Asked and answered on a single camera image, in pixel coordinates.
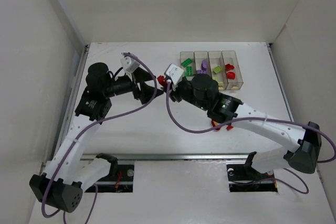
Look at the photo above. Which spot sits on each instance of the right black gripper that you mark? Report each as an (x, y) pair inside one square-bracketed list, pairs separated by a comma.
[(176, 91)]

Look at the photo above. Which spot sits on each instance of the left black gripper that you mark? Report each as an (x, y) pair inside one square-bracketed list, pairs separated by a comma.
[(136, 88)]

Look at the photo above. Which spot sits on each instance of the purple rounded lego brick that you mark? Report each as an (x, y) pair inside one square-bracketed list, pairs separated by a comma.
[(201, 72)]

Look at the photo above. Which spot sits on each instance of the small purple lego brick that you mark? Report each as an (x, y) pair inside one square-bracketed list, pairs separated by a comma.
[(204, 64)]

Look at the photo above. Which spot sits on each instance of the green lego plate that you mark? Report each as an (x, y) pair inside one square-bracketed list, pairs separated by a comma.
[(188, 71)]

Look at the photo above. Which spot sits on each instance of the light green lego brick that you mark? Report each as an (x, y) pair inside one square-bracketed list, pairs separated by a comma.
[(217, 69)]

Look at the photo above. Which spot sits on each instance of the red round lego piece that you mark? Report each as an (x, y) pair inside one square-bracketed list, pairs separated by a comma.
[(230, 75)]

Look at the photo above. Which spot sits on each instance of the long green lego brick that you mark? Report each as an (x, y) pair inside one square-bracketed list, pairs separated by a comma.
[(186, 62)]

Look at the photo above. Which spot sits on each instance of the red square lego brick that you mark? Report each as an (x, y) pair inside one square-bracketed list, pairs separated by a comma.
[(229, 67)]

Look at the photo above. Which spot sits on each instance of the red flower lego piece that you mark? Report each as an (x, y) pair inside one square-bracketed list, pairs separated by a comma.
[(215, 125)]

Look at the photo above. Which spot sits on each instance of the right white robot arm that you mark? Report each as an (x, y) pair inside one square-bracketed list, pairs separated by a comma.
[(299, 144)]

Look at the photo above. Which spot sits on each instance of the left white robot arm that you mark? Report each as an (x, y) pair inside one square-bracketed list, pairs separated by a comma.
[(61, 184)]

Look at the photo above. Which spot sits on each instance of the clear container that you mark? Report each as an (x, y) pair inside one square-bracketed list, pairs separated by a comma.
[(188, 54), (216, 59), (232, 71), (201, 62)]

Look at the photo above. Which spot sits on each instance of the small red lego piece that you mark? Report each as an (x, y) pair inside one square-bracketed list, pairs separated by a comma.
[(229, 127)]

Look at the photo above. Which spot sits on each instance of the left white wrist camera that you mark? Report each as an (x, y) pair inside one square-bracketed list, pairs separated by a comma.
[(129, 62)]

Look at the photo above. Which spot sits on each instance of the aluminium rail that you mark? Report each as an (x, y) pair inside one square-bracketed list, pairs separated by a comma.
[(178, 157)]

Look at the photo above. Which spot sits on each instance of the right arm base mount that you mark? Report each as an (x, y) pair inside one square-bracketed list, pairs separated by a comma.
[(243, 178)]

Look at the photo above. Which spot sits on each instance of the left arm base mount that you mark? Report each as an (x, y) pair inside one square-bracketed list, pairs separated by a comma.
[(120, 176)]

